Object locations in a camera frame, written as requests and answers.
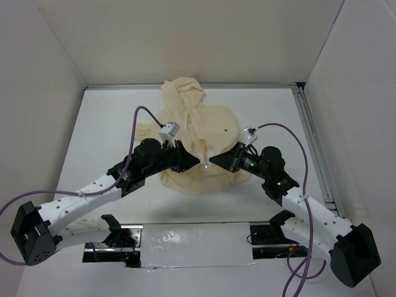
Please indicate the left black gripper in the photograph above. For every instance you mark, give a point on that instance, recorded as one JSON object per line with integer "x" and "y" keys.
{"x": 184, "y": 159}

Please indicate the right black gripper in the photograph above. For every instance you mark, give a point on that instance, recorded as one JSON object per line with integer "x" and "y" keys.
{"x": 226, "y": 159}

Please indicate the cream fabric jacket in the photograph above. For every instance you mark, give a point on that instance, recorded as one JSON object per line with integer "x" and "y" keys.
{"x": 205, "y": 131}

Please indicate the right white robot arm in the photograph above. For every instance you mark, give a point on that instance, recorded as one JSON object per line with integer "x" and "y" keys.
{"x": 350, "y": 250}

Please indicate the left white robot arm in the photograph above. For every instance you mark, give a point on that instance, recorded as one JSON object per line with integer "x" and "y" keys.
{"x": 36, "y": 229}

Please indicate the white front cover sheet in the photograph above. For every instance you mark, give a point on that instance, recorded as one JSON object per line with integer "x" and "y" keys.
{"x": 195, "y": 245}

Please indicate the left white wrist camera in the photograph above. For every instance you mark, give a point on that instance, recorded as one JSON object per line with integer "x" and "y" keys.
{"x": 168, "y": 132}

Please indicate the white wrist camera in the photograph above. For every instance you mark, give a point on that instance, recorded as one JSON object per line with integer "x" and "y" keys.
{"x": 168, "y": 132}
{"x": 250, "y": 135}

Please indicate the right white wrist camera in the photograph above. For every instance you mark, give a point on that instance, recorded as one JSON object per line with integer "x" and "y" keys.
{"x": 250, "y": 135}

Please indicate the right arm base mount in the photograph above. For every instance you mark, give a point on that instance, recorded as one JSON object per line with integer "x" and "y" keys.
{"x": 267, "y": 238}

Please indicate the aluminium frame rail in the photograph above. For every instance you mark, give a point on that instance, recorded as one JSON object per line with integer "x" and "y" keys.
{"x": 278, "y": 111}

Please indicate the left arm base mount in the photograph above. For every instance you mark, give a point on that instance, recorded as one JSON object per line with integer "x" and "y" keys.
{"x": 121, "y": 245}

